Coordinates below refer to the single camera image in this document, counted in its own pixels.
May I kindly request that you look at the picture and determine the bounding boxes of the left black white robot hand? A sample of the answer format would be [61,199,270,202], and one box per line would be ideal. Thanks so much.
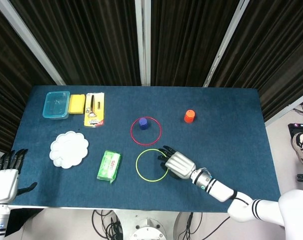
[0,148,39,204]

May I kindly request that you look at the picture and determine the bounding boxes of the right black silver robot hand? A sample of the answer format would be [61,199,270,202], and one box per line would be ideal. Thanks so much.
[156,145,197,181]

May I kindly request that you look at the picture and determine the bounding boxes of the red plastic ring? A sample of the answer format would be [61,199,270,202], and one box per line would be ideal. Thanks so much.
[130,116,163,146]

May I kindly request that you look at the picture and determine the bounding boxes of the silver robot base column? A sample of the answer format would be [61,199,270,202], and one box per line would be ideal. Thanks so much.
[113,211,192,240]

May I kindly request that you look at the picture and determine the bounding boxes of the orange plastic cup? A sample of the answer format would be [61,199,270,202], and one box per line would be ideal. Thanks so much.
[183,109,196,124]

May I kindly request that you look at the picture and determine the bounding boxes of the purple plastic cup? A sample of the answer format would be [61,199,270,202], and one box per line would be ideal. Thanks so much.
[138,117,149,131]

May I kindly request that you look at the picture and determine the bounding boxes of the blue table cloth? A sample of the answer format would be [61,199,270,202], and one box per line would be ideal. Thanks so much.
[8,85,282,213]

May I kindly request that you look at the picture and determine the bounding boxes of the green tissue pack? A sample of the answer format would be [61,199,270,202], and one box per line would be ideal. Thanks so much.
[96,149,123,185]

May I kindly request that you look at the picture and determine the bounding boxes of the white flower-shaped paint palette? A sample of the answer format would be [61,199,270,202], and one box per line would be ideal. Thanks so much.
[49,130,90,170]

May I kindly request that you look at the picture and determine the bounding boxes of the teal-lidded clear plastic container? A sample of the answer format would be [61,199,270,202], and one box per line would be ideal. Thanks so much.
[42,91,71,120]

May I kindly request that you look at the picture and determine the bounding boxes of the dark pleated curtain panel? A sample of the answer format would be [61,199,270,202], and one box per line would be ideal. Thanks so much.
[150,0,240,88]
[9,0,143,86]
[208,0,303,121]
[0,4,58,154]

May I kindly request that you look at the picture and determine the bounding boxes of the razor in yellow blister pack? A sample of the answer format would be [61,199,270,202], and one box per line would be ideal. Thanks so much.
[83,91,106,128]

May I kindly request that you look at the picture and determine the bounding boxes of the yellow sponge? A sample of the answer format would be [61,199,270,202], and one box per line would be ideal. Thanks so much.
[67,93,86,115]

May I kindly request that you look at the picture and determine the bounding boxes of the white black sneaker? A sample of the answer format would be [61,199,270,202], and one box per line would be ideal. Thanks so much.
[291,132,303,168]

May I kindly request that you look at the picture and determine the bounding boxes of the black floor device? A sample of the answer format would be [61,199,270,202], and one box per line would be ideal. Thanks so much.
[287,122,303,141]

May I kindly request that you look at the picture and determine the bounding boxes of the yellow-green plastic ring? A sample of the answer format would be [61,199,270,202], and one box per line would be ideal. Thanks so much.
[135,148,169,183]

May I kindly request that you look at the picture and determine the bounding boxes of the black cable bundle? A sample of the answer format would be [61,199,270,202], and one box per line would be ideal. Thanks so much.
[91,209,124,240]

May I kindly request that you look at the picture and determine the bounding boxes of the white frame post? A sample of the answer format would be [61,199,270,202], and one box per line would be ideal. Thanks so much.
[203,0,248,88]
[0,0,66,86]
[134,0,152,87]
[263,96,303,126]

